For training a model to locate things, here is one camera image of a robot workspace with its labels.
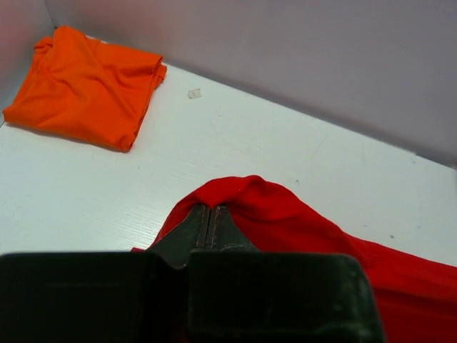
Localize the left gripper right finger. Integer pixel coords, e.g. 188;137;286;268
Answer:
205;206;258;252

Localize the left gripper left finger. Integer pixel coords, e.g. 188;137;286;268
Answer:
146;204;210;269

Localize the red t-shirt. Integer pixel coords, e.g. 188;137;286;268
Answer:
135;176;456;342

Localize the small clear tape piece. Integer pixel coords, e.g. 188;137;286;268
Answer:
187;89;201;99

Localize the folded orange t-shirt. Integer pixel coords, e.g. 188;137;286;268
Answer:
3;26;167;152

